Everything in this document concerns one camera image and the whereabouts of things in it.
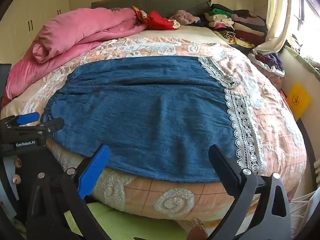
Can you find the cream wardrobe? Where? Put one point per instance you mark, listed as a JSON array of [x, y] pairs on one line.
[[37, 10]]

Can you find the window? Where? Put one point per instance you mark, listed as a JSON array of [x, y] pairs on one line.
[[303, 17]]

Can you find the person's left hand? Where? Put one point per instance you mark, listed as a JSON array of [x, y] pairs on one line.
[[18, 163]]

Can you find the yellow bag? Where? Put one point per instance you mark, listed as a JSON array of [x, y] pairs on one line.
[[298, 100]]

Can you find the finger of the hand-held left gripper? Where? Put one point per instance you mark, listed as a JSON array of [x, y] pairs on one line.
[[52, 125], [27, 118]]

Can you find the stack of folded clothes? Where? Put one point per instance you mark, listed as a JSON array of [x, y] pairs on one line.
[[237, 27]]

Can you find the pink duvet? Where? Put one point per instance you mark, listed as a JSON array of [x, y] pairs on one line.
[[82, 30]]

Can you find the cream curtain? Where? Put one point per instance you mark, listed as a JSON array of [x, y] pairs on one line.
[[277, 17]]

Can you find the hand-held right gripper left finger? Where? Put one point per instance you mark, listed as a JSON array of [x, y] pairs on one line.
[[95, 172]]

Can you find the brown glittery object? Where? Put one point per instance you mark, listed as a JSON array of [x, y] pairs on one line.
[[198, 227]]

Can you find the red cloth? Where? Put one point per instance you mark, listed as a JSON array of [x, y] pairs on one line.
[[160, 20]]

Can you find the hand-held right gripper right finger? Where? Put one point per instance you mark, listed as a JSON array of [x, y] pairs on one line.
[[225, 170]]

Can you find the grey headboard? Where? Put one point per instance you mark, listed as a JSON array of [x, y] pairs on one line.
[[162, 3]]

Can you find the blue pants with lace trim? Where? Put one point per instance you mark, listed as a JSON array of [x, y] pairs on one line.
[[150, 110]]

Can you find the purple clothes pile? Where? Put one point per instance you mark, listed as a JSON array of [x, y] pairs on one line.
[[267, 60]]

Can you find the person's green clothing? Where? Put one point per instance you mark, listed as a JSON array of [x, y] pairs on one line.
[[125, 225]]

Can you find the mauve plush cloth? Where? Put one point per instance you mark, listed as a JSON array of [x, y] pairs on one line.
[[185, 16]]

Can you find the peach patterned quilt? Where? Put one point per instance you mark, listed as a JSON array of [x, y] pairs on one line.
[[270, 120]]

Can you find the green windowsill cloth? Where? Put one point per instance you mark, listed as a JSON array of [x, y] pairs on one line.
[[306, 63]]

